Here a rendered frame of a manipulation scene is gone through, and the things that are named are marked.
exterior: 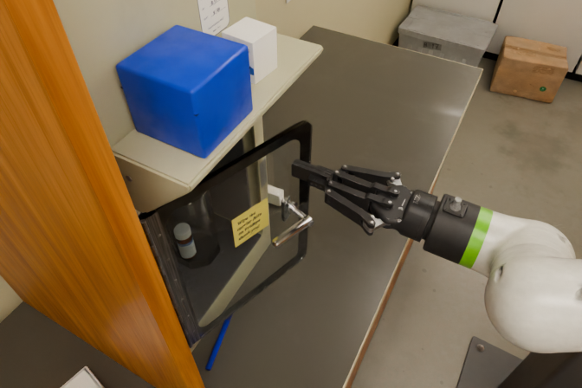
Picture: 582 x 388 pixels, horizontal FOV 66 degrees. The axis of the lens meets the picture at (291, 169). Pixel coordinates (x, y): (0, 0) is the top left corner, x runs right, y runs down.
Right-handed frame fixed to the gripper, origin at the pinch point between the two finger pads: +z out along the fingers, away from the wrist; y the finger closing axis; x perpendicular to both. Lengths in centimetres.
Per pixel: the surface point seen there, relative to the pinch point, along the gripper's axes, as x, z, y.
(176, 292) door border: 12.0, 12.1, 24.0
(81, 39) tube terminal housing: -32.5, 13.6, 23.3
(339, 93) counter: 37, 24, -72
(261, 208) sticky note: 5.3, 6.1, 6.8
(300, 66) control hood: -20.0, 2.6, -0.1
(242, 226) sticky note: 6.8, 7.5, 10.8
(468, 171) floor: 131, -26, -161
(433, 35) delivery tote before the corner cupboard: 98, 26, -242
